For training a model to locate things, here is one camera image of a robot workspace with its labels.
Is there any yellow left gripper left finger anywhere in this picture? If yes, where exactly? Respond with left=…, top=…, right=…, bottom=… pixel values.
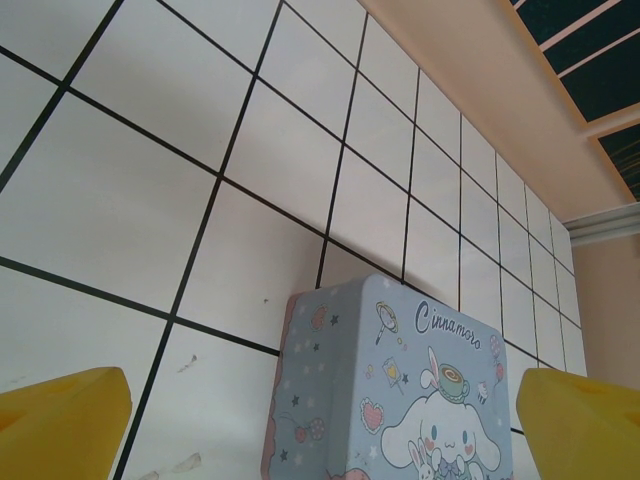
left=0, top=366, right=134, bottom=480

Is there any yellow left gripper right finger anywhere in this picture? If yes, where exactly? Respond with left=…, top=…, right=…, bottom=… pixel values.
left=516, top=367, right=640, bottom=480

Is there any blue cartoon tin box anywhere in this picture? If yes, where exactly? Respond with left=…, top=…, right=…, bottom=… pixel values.
left=260, top=273, right=516, bottom=480

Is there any aluminium frame post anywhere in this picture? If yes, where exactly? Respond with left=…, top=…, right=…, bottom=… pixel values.
left=563, top=202, right=640, bottom=247

